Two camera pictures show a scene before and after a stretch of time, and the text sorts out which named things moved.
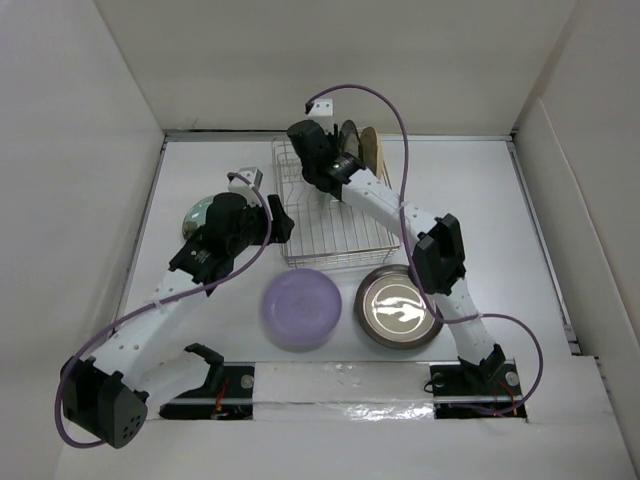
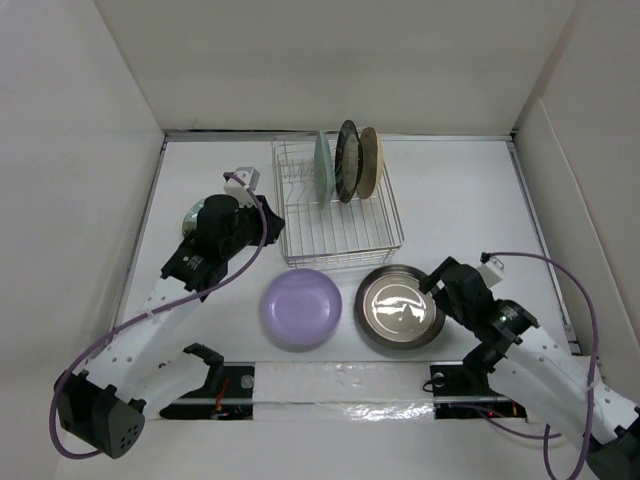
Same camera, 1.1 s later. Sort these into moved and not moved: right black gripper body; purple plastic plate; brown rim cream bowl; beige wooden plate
Moved: right black gripper body
Not moved: purple plastic plate; brown rim cream bowl; beige wooden plate
